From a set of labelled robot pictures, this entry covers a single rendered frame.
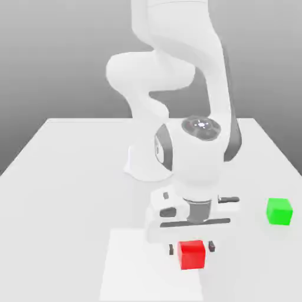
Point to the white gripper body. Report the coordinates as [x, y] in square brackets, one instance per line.
[188, 232]

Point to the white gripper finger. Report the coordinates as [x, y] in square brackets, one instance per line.
[211, 246]
[171, 249]

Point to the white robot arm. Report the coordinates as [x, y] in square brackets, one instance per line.
[195, 160]

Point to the small red cube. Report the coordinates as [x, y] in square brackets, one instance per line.
[191, 256]

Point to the small green cube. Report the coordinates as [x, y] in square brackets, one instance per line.
[279, 211]

